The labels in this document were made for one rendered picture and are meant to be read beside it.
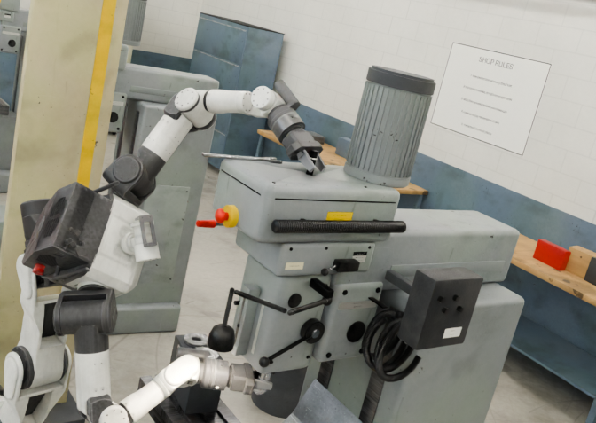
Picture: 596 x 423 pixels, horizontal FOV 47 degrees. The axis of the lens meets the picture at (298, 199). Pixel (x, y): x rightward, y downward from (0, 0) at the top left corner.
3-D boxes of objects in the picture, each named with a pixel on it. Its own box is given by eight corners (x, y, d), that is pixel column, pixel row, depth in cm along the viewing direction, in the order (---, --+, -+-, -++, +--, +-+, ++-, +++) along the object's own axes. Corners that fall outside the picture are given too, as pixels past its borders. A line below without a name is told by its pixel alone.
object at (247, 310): (234, 356, 198) (249, 289, 193) (228, 349, 201) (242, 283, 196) (247, 355, 200) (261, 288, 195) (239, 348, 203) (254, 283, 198)
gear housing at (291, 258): (277, 278, 183) (285, 244, 181) (231, 243, 202) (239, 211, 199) (370, 274, 203) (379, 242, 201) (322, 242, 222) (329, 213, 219)
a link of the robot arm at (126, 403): (168, 404, 197) (110, 448, 186) (153, 396, 205) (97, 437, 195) (153, 374, 194) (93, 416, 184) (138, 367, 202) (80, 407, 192)
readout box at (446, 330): (418, 353, 186) (439, 282, 180) (396, 337, 193) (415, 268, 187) (466, 346, 198) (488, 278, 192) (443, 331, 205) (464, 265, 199)
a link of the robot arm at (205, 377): (214, 384, 201) (175, 379, 198) (207, 394, 209) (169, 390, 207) (217, 347, 207) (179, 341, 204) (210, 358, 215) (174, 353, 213)
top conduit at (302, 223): (277, 235, 172) (279, 222, 171) (268, 229, 175) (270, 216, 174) (404, 234, 199) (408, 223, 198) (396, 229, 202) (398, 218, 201)
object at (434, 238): (333, 296, 199) (350, 231, 194) (291, 264, 216) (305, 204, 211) (506, 283, 247) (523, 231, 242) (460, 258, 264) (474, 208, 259)
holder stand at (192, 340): (184, 414, 237) (194, 363, 231) (166, 379, 255) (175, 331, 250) (216, 411, 242) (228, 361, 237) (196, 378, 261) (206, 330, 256)
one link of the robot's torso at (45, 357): (1, 380, 230) (11, 246, 221) (50, 368, 243) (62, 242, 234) (23, 400, 221) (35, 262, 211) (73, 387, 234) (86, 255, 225)
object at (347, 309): (318, 365, 204) (339, 285, 197) (274, 326, 222) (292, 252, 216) (366, 358, 215) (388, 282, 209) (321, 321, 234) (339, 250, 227)
